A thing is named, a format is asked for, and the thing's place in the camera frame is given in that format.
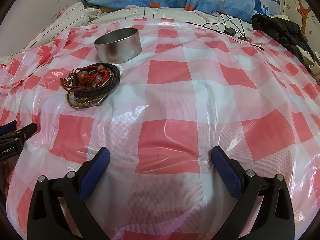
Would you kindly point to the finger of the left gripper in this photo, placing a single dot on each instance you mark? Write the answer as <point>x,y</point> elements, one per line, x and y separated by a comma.
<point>9,127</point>
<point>23,134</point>

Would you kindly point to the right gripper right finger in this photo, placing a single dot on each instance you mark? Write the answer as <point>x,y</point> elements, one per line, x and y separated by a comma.
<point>275,219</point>

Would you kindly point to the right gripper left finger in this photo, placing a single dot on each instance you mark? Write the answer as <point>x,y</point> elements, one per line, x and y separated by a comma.
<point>46,219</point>

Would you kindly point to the round silver metal tin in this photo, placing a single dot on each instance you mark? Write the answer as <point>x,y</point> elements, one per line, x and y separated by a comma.
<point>118,46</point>

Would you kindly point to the red white checkered plastic sheet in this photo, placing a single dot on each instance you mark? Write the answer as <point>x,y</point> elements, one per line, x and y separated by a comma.
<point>189,90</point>

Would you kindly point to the white patterned cloth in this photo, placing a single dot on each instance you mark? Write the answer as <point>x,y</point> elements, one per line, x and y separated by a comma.
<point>312,65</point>

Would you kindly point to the black jacket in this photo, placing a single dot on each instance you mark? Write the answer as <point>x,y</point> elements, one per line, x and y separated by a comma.
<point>286,33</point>

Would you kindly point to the white wardrobe with tree decal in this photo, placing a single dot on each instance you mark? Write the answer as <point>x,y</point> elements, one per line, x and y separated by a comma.
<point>300,12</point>

